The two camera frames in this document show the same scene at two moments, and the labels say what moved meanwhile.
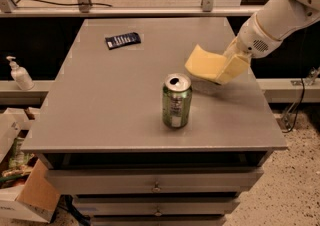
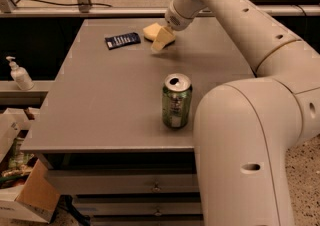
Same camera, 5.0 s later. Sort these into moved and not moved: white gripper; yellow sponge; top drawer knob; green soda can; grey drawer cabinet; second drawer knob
Moved: white gripper; yellow sponge
Not moved: grey drawer cabinet; green soda can; second drawer knob; top drawer knob
